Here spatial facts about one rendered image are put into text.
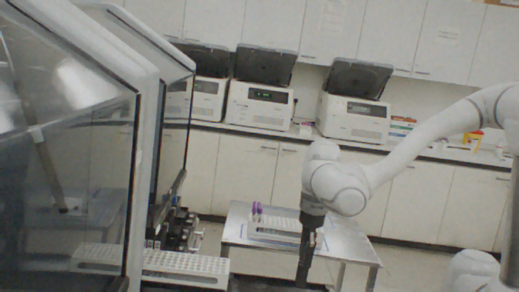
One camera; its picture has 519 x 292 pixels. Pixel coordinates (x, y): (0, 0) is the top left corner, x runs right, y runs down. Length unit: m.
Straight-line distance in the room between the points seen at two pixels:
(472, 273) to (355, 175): 0.65
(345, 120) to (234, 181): 1.09
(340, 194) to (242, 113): 2.57
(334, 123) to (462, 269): 2.24
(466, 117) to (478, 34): 2.95
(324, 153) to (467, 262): 0.65
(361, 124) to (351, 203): 2.66
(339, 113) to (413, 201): 1.03
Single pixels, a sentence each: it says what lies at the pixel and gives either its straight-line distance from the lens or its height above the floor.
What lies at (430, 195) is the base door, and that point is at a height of 0.52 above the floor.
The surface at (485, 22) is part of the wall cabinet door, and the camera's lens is 4.27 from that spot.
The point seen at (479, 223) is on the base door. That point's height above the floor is 0.33.
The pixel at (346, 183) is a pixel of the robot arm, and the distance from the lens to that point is 1.00.
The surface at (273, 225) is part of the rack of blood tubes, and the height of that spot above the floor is 0.88.
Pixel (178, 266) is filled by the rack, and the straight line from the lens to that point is 1.31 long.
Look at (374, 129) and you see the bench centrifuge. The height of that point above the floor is 1.04.
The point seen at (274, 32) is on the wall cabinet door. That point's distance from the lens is 3.76.
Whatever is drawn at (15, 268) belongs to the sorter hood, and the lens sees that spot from 0.51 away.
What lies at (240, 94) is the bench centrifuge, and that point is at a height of 1.17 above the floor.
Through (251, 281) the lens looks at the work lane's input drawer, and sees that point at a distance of 1.40.
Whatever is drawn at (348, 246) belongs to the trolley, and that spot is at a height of 0.82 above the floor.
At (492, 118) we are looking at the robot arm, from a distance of 1.34.
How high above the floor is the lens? 1.51
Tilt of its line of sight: 12 degrees down
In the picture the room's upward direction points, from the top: 8 degrees clockwise
